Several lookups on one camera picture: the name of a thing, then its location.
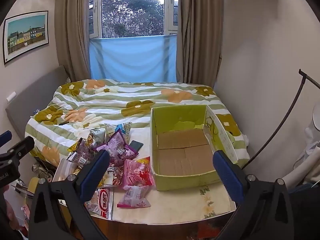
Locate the person's left hand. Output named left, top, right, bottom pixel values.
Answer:
left=5, top=199, right=20, bottom=230

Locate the white plastic appliance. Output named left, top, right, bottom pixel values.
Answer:
left=282, top=102, right=320, bottom=193

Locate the green striped floral blanket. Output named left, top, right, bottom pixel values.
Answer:
left=24, top=79, right=250, bottom=167

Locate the window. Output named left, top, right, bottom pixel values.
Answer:
left=89, top=0, right=179, bottom=39

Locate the black curved lamp pole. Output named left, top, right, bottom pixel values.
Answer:
left=241, top=69, right=320, bottom=169

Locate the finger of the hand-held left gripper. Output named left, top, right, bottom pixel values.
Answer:
left=7, top=136, right=35, bottom=161
left=0, top=130, right=12, bottom=147

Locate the beige curtain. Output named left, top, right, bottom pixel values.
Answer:
left=54, top=0, right=103, bottom=82
left=177, top=0, right=224, bottom=88

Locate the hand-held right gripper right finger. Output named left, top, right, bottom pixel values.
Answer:
left=212, top=150, right=294, bottom=240

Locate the red white snack packet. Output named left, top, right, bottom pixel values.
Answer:
left=85, top=187, right=114, bottom=220

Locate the green cardboard box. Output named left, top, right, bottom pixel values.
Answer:
left=150, top=104, right=238, bottom=192

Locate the dark green phone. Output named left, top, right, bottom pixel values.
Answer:
left=129, top=140, right=144, bottom=154

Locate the framed houses wall picture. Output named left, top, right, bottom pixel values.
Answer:
left=3, top=10, right=50, bottom=65

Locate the small pink white snack packet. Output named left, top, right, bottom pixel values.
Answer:
left=117, top=185, right=152, bottom=209

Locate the yellow orange snack packet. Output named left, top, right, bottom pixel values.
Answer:
left=136, top=156, right=152, bottom=167

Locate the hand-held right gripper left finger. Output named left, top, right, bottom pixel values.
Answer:
left=28, top=150, right=111, bottom=240

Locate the grey bed headboard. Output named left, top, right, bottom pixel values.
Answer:
left=5, top=65, right=73, bottom=140

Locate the gold purple snack packet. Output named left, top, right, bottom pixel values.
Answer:
left=67, top=137, right=94, bottom=165

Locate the blue window cloth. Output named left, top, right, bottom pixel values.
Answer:
left=89, top=35, right=177, bottom=83

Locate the silver snack packet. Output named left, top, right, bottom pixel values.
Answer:
left=86, top=129, right=107, bottom=147

